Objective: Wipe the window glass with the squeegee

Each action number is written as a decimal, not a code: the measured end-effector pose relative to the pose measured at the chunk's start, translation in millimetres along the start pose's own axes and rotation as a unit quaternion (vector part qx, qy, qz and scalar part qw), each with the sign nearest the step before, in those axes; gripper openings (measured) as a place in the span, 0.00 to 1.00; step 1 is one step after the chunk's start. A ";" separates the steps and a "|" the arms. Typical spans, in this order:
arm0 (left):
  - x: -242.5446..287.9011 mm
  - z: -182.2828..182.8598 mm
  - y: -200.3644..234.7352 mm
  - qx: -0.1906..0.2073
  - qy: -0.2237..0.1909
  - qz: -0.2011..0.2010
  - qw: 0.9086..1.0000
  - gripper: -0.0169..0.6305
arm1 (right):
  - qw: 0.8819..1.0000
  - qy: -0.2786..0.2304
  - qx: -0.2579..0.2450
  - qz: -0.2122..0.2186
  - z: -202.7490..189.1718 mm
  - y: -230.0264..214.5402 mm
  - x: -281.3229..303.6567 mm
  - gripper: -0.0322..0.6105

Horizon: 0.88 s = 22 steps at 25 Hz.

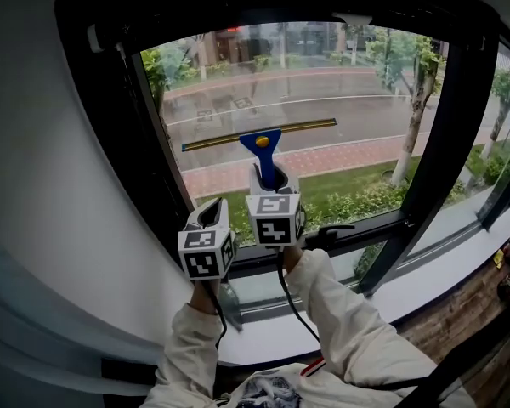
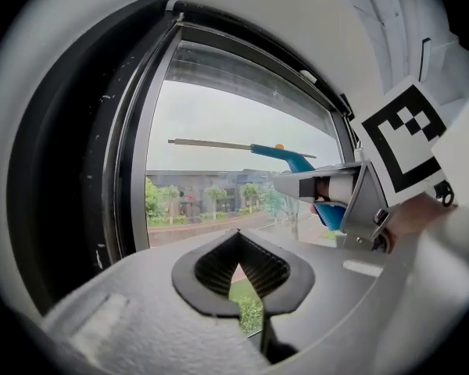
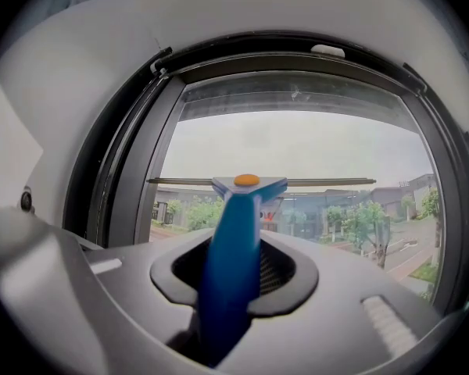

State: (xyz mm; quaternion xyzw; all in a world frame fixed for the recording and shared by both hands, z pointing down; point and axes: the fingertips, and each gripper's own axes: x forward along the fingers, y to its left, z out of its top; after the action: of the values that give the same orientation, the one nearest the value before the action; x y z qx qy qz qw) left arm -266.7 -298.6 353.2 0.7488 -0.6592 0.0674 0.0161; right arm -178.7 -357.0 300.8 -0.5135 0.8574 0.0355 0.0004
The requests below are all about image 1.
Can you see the black window frame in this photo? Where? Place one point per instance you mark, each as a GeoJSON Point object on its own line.
{"type": "Point", "coordinates": [450, 143]}

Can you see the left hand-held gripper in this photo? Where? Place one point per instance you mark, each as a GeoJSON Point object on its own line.
{"type": "Point", "coordinates": [202, 257]}

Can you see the small yellow packet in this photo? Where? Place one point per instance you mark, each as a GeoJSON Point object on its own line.
{"type": "Point", "coordinates": [498, 258]}

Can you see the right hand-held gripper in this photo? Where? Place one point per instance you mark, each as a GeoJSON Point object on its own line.
{"type": "Point", "coordinates": [274, 223]}

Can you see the narrow fixed glass pane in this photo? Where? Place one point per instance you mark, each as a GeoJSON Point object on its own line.
{"type": "Point", "coordinates": [259, 287]}

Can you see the person's left forearm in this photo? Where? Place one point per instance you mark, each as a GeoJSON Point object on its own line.
{"type": "Point", "coordinates": [191, 347]}

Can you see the person's white printed jacket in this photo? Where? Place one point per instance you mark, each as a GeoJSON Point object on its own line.
{"type": "Point", "coordinates": [280, 389]}

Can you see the black roller screen box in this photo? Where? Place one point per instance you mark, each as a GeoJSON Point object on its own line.
{"type": "Point", "coordinates": [174, 26]}

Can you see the black screen panel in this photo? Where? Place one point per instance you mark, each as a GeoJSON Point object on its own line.
{"type": "Point", "coordinates": [450, 374]}

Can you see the person's right forearm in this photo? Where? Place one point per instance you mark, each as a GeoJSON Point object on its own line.
{"type": "Point", "coordinates": [344, 313]}

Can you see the white windowsill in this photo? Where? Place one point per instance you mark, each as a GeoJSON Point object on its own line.
{"type": "Point", "coordinates": [429, 287]}

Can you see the blue squeegee with brass blade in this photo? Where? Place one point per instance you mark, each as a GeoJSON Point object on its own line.
{"type": "Point", "coordinates": [263, 160]}

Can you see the wide fixed glass pane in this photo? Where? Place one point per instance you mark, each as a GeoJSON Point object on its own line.
{"type": "Point", "coordinates": [472, 177]}

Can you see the sash window glass pane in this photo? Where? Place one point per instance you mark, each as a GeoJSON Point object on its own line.
{"type": "Point", "coordinates": [344, 100]}

